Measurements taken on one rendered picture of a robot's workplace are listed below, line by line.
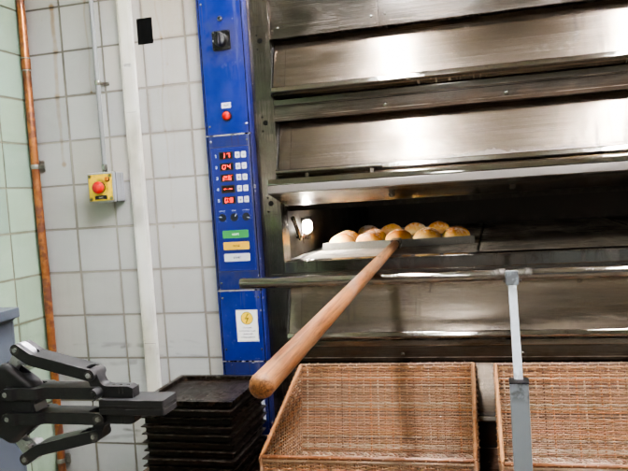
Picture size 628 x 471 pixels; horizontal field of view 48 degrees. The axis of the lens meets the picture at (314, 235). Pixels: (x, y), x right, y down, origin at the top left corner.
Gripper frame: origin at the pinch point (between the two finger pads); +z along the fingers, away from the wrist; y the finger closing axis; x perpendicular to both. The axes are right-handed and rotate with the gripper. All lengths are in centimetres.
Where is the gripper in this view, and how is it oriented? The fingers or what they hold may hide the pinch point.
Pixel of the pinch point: (137, 403)
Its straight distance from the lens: 73.8
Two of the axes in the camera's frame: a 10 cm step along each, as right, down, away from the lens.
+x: -2.5, 0.8, -9.6
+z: 9.7, -0.5, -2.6
